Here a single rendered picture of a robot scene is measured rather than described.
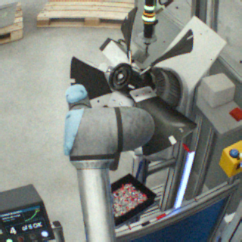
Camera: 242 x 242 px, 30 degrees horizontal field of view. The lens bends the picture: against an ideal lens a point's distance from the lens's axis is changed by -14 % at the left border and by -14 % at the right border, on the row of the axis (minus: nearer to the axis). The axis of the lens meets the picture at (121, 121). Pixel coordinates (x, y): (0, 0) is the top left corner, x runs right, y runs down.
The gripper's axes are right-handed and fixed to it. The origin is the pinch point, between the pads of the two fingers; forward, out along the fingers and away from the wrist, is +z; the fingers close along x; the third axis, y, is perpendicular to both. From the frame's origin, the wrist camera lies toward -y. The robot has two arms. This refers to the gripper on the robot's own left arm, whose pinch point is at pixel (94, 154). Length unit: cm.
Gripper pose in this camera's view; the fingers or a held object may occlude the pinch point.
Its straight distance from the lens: 197.4
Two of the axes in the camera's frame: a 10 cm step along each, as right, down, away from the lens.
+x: -4.6, -6.1, 6.5
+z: 2.2, 6.3, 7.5
